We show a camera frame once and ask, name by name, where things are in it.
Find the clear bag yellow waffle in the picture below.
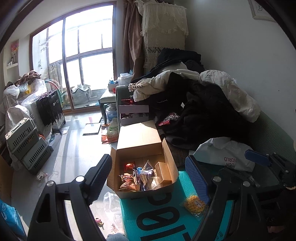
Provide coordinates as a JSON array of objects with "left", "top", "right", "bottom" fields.
[{"left": 179, "top": 194, "right": 208, "bottom": 220}]

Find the brown cardboard box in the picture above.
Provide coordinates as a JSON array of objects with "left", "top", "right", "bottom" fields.
[{"left": 107, "top": 120, "right": 179, "bottom": 199}]

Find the large window frame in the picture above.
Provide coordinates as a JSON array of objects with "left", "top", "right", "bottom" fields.
[{"left": 29, "top": 1, "right": 117, "bottom": 113}]

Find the pile of dark clothes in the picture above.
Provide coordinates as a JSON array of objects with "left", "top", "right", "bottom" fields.
[{"left": 128, "top": 48, "right": 254, "bottom": 150}]

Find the white plastic shopping bag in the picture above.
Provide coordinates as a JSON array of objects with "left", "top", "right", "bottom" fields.
[{"left": 193, "top": 137, "right": 255, "bottom": 172}]

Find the dark brown snack packet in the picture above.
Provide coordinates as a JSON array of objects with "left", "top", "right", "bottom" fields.
[{"left": 139, "top": 160, "right": 154, "bottom": 191}]

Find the white puffy jacket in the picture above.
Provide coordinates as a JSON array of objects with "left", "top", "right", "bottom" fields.
[{"left": 200, "top": 70, "right": 261, "bottom": 123}]

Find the brown curtain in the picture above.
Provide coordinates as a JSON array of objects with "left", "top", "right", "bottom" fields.
[{"left": 123, "top": 1, "right": 144, "bottom": 80}]

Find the black folded panel heater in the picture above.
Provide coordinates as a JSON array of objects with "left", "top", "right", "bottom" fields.
[{"left": 36, "top": 90, "right": 65, "bottom": 130}]

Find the teal foam mat black print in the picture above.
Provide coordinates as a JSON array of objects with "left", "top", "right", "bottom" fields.
[{"left": 119, "top": 170, "right": 234, "bottom": 241}]

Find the small red wrapper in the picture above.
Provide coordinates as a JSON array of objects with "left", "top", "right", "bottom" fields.
[{"left": 158, "top": 113, "right": 180, "bottom": 126}]

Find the small pink toy figure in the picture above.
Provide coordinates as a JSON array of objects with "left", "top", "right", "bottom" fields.
[{"left": 95, "top": 218, "right": 104, "bottom": 228}]

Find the white lace covered cabinet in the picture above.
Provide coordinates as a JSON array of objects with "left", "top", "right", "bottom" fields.
[{"left": 135, "top": 1, "right": 189, "bottom": 72}]

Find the grey green plastic crate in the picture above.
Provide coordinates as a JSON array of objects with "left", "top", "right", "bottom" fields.
[{"left": 5, "top": 118, "right": 39, "bottom": 152}]

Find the red gold snack packet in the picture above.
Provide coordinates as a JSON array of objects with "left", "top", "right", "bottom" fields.
[{"left": 125, "top": 162, "right": 135, "bottom": 172}]

